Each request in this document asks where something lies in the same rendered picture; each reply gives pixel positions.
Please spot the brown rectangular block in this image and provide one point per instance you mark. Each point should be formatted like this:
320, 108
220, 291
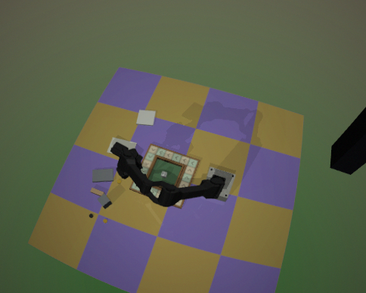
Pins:
96, 192

